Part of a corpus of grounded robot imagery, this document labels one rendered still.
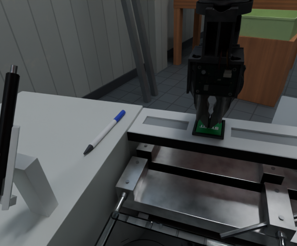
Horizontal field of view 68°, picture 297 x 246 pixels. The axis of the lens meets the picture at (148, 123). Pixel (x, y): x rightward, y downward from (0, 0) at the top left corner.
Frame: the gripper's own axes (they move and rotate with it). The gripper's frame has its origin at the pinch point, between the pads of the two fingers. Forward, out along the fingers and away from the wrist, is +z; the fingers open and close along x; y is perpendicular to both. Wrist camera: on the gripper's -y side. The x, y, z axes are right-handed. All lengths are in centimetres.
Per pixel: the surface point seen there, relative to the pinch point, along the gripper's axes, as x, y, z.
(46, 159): -24.6, 16.8, 1.1
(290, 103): 24.2, -40.2, 15.7
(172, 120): -7.4, -0.7, 2.0
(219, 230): 4.2, 14.6, 11.4
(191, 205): -0.8, 12.7, 9.6
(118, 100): -111, -166, 98
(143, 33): -83, -188, 28
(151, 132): -10.2, 4.7, 1.6
